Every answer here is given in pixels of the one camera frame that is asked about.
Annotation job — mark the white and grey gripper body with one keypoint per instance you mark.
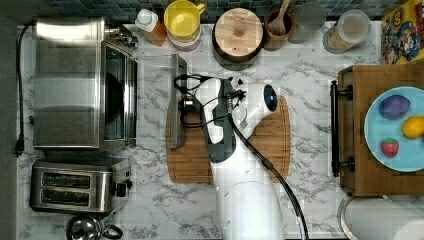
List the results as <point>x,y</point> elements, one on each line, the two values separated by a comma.
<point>218,132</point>

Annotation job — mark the glass oven door with handle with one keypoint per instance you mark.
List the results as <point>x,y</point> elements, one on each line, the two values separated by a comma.
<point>159,102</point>

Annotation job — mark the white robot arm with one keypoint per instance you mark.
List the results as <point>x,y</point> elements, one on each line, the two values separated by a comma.
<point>247,203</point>

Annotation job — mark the stainless steel toaster oven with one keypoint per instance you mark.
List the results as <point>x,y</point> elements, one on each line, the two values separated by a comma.
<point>85,92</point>

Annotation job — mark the pink bowl under yellow cup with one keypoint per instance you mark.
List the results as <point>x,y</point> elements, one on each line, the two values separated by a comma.
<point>185,46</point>

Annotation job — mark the black canister with wooden lid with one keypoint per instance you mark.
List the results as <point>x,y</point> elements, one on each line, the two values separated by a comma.
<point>237,39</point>

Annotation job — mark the bamboo cutting board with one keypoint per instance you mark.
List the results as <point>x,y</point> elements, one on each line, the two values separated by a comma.
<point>187,157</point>

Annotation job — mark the brown utensil holder cup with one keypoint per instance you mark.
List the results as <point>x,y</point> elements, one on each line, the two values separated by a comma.
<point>272,40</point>

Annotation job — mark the yellow plastic cup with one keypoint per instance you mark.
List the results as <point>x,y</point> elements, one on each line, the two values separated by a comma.
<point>182,20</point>

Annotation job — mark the white-capped orange bottle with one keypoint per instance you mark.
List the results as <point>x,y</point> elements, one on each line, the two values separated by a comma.
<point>150,26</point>

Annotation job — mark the wooden spoon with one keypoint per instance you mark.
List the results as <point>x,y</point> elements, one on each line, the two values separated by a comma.
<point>277,26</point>

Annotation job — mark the grey tumbler cup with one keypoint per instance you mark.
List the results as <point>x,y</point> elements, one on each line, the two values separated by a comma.
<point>309,17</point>

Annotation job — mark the wooden drawer box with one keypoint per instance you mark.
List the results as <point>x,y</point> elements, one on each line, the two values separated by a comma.
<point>352,94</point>

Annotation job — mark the clear jar of cereal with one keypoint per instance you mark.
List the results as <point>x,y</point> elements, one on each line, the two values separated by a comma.
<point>352,28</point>

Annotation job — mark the stainless steel two-slot toaster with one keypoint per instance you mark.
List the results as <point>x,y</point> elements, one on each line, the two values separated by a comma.
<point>80,187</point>

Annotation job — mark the purple toy fruit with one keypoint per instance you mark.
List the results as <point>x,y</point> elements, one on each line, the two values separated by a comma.
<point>394,107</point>

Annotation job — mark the red toy strawberry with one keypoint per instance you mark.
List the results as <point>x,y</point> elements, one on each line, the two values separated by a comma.
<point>389,147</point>

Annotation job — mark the shiny metal kettle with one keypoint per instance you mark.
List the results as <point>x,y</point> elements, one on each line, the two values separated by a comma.
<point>84,227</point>

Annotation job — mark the yellow cereal box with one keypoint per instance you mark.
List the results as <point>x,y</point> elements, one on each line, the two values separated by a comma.
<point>402,34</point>

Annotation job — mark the yellow toy lemon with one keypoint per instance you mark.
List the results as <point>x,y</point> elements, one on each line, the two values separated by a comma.
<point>413,127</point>

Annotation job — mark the light blue plate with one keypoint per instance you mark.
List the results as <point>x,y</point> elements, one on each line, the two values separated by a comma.
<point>410,155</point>

